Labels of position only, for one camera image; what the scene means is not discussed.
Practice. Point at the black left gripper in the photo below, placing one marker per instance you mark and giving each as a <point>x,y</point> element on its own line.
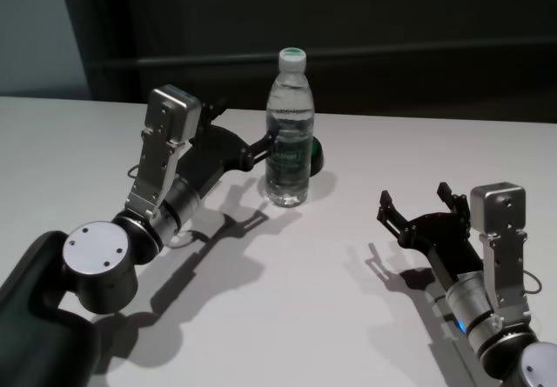
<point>217,156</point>

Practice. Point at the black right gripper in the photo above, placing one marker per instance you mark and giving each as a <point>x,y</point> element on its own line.
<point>444,243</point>

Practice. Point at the clear water bottle green label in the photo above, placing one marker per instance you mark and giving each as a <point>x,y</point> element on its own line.
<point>289,143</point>

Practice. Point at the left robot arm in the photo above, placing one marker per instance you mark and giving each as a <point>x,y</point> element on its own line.
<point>95,252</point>

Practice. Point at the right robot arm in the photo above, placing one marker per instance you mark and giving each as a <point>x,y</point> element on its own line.
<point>472,304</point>

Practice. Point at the green black push button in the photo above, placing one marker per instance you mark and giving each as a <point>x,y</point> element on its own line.
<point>318,156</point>

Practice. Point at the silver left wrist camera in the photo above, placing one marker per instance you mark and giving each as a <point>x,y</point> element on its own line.
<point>167,122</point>

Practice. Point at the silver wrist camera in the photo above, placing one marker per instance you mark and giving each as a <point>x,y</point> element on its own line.
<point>500,213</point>
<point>167,122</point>

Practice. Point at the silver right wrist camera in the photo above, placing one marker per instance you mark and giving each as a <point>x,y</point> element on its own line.
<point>500,213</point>

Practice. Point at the thin grey horizontal rail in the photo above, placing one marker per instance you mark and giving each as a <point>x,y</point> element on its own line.
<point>391,60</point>

